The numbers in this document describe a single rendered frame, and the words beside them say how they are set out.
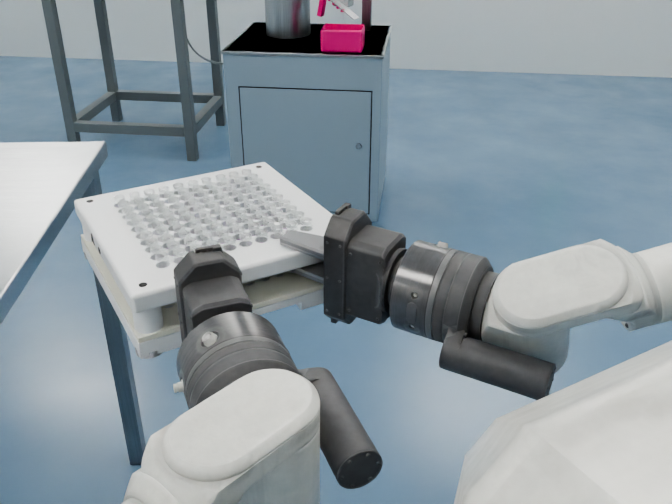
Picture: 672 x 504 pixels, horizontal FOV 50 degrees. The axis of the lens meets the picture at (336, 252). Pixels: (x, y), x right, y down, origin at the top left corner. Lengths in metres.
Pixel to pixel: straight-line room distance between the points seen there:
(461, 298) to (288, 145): 2.36
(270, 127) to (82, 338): 1.10
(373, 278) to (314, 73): 2.21
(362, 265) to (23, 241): 0.70
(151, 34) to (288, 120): 3.17
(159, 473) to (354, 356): 1.92
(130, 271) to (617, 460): 0.56
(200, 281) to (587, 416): 0.44
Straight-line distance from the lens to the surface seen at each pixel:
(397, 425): 2.11
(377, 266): 0.67
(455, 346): 0.64
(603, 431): 0.23
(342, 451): 0.50
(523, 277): 0.62
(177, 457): 0.45
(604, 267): 0.63
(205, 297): 0.60
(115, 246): 0.77
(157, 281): 0.69
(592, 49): 5.71
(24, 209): 1.36
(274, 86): 2.89
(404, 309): 0.66
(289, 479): 0.49
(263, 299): 0.74
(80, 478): 2.07
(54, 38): 3.98
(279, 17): 3.07
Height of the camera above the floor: 1.43
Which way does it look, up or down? 29 degrees down
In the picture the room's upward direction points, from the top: straight up
